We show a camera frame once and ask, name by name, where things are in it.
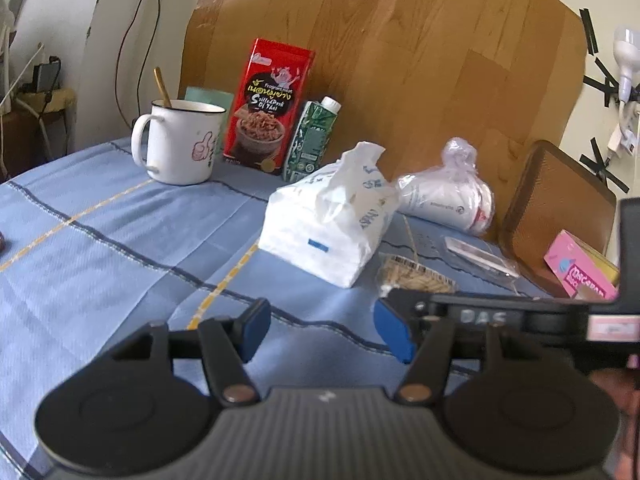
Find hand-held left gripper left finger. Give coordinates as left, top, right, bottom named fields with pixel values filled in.
left=107, top=298, right=272, bottom=406

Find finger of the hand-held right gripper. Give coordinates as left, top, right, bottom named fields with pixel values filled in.
left=386, top=286, right=592, bottom=346

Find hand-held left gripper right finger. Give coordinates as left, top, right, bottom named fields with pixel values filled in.
left=374, top=297, right=502, bottom=404

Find clear packet of toothpicks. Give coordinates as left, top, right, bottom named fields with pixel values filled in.
left=377, top=254, right=458, bottom=297

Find person's right hand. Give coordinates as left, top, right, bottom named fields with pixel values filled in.
left=590, top=355, right=640, bottom=413

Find pink cardboard box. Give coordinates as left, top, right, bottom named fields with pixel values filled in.
left=544, top=230, right=621, bottom=301

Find small flat plastic packet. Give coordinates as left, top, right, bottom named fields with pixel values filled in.
left=445, top=236, right=521, bottom=281

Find white tissue pack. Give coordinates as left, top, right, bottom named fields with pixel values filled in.
left=258, top=142, right=399, bottom=289

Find crossed black tape strips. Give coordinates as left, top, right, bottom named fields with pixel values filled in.
left=583, top=57, right=624, bottom=108
left=580, top=137, right=630, bottom=193

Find clear bag of white items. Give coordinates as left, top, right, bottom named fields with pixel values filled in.
left=397, top=137, right=496, bottom=237

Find white power socket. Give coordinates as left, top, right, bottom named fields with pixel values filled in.
left=607, top=110, right=640, bottom=158

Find blue striped tablecloth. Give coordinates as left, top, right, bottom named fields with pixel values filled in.
left=0, top=135, right=640, bottom=480

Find green drink carton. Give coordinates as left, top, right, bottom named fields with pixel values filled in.
left=282, top=96, right=342, bottom=183

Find white enamel mug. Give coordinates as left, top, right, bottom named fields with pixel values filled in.
left=131, top=100, right=227, bottom=186

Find red snack box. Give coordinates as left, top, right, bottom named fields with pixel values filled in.
left=223, top=38, right=316, bottom=177

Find white light bulb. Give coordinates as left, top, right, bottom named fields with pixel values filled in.
left=614, top=26, right=640, bottom=102

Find teal card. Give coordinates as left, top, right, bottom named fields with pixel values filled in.
left=185, top=86, right=235, bottom=155

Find gold spoon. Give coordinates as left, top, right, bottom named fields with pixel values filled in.
left=153, top=66, right=173, bottom=109

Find straight black tape strip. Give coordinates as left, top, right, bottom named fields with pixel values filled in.
left=579, top=7, right=599, bottom=56

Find wooden board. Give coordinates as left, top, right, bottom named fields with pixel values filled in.
left=179, top=0, right=586, bottom=246

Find wooden side table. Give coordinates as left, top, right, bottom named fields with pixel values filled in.
left=0, top=87, right=77, bottom=182

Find dark power adapter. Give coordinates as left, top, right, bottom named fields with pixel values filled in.
left=31, top=57, right=63, bottom=94

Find black cable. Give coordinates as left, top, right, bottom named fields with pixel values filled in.
left=116, top=0, right=162, bottom=138

